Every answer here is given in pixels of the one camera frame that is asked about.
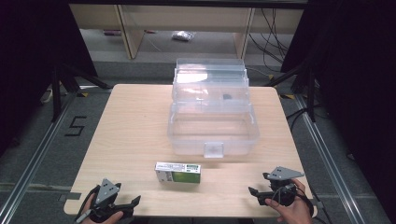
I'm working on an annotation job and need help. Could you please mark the person's left hand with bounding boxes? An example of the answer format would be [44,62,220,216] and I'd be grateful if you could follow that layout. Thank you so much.
[81,193,124,224]

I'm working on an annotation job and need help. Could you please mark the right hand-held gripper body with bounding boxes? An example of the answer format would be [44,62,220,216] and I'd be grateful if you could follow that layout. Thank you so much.
[263,166,305,207]

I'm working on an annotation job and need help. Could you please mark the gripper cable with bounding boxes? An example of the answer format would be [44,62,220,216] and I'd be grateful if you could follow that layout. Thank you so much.
[293,185,316,218]
[74,188,101,224]

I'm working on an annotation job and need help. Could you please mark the white cable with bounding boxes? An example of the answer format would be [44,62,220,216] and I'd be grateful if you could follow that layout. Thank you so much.
[39,88,54,105]

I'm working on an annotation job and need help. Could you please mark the person's right hand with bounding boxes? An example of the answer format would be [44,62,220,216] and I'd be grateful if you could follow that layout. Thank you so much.
[264,178,314,224]

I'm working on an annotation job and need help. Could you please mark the clear plastic bag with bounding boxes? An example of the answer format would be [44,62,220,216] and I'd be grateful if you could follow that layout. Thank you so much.
[171,30,196,42]

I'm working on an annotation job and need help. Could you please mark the light wooden desk frame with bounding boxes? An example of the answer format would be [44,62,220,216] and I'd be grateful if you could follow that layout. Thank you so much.
[68,3,305,60]

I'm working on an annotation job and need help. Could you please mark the dark curtain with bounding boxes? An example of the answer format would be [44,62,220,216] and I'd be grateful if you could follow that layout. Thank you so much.
[0,0,99,157]
[279,0,396,216]

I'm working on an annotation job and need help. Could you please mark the metal floor rail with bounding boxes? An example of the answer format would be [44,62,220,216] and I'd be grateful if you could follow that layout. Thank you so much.
[293,92,366,224]
[0,91,78,224]

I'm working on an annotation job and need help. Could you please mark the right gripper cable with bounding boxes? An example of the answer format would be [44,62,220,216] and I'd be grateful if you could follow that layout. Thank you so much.
[293,185,316,218]

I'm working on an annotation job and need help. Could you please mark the green and white carton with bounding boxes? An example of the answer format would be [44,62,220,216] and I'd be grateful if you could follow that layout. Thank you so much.
[154,161,202,185]

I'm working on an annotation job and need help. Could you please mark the black metal stand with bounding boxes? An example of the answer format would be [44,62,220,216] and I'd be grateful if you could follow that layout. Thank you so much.
[263,60,321,123]
[49,60,112,123]

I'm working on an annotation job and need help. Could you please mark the clear plastic storage box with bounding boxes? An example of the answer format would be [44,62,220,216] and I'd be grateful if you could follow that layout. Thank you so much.
[166,57,261,159]

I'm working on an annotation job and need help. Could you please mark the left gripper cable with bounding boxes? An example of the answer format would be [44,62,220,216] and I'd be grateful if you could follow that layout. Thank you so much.
[74,188,101,224]

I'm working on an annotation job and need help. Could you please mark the black cable bundle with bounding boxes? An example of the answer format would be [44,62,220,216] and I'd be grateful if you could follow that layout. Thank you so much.
[247,8,294,64]

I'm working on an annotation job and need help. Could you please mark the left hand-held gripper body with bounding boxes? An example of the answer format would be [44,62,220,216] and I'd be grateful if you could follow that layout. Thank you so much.
[89,177,135,224]

